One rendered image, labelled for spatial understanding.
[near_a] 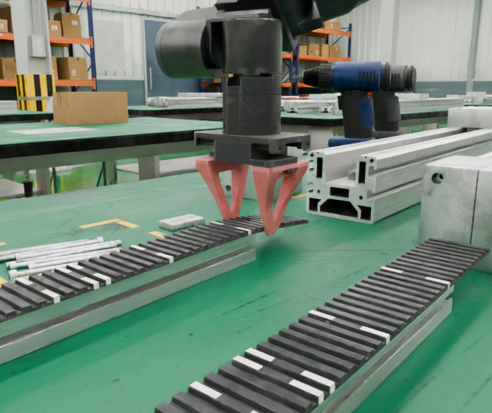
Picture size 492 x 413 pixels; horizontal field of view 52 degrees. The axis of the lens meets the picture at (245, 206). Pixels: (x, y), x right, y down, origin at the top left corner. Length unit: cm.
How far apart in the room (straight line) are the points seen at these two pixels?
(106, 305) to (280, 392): 19
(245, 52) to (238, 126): 7
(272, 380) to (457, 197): 32
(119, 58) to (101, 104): 1007
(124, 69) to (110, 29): 92
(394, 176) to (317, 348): 44
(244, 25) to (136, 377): 31
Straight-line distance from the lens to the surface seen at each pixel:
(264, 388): 24
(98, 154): 199
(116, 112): 260
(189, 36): 51
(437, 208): 52
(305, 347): 28
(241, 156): 47
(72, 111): 251
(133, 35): 1289
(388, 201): 69
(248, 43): 47
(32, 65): 641
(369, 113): 105
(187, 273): 44
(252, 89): 47
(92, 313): 38
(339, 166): 71
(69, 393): 32
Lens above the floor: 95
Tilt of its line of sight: 13 degrees down
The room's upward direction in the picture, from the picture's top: straight up
